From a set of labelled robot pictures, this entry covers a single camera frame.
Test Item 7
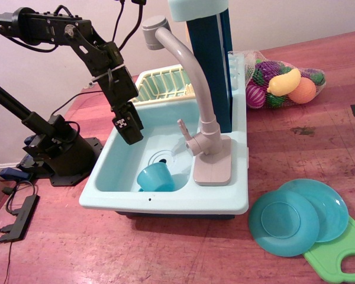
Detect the front teal plate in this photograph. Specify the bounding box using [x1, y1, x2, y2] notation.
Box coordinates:
[248, 191, 320, 257]

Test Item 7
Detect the yellow dish rack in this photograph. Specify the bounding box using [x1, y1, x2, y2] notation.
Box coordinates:
[131, 64, 195, 106]

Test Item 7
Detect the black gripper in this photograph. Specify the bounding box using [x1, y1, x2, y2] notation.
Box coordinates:
[98, 66, 144, 145]

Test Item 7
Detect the black usb hub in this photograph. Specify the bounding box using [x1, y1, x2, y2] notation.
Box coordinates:
[0, 194, 40, 243]

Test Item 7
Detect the mesh bag of toy fruit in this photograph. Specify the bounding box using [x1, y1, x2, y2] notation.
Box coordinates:
[228, 50, 326, 109]

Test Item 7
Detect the yellow toy banana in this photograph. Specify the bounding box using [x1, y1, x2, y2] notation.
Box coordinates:
[267, 69, 301, 96]

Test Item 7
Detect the rear teal plate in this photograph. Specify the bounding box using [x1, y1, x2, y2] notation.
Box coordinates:
[279, 179, 348, 243]

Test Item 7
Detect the orange toy fruit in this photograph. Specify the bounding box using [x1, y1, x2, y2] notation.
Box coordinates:
[288, 78, 316, 104]

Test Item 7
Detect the teal plate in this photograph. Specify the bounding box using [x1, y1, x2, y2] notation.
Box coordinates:
[279, 179, 348, 243]
[248, 191, 320, 257]

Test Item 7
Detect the green cutting board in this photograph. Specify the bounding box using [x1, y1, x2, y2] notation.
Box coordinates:
[303, 218, 355, 283]

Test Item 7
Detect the left hanging black cable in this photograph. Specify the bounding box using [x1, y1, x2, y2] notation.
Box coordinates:
[111, 0, 125, 42]

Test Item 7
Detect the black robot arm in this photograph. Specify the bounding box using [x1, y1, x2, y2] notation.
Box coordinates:
[0, 5, 143, 145]

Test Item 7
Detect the teal plastic cup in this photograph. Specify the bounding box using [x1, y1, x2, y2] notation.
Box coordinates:
[137, 162, 175, 192]

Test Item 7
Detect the dark blue water tower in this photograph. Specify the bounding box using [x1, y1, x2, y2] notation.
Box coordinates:
[168, 0, 233, 133]

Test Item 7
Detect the blue clamp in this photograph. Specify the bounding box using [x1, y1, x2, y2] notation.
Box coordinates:
[0, 167, 32, 181]

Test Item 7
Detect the light blue toy sink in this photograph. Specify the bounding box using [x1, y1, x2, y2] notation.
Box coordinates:
[79, 53, 250, 221]

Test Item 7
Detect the hanging black cable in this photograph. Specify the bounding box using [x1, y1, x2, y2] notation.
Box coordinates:
[111, 0, 125, 42]
[118, 0, 146, 50]

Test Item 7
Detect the right hanging black cable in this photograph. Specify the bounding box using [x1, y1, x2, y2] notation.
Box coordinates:
[118, 0, 146, 50]

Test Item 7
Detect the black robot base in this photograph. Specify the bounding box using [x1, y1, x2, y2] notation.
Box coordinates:
[17, 112, 103, 186]

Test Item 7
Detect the grey toy faucet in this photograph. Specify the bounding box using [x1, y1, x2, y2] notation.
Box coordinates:
[141, 15, 232, 186]

